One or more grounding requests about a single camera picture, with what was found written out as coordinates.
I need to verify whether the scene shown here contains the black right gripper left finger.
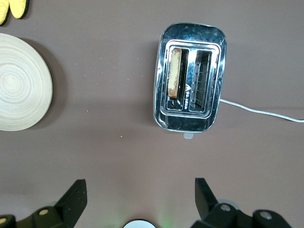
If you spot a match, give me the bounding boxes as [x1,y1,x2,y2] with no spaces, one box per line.
[0,179,88,228]

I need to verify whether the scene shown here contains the round wooden plate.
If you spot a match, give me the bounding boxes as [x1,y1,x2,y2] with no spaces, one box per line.
[0,32,53,132]

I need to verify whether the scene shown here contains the beige chrome two-slot toaster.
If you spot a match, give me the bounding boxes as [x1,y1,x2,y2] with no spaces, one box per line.
[153,22,228,140]

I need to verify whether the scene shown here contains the white toaster power cable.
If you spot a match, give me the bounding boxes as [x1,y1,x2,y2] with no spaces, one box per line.
[219,98,304,124]

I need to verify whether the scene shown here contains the yellow quilted oven mitt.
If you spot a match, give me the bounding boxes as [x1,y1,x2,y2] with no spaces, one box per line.
[0,0,31,26]

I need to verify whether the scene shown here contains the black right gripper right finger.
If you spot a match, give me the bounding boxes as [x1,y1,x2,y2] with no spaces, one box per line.
[190,177,293,228]

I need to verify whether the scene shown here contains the slice of bread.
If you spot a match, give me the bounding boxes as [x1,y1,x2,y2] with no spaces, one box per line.
[168,47,183,100]

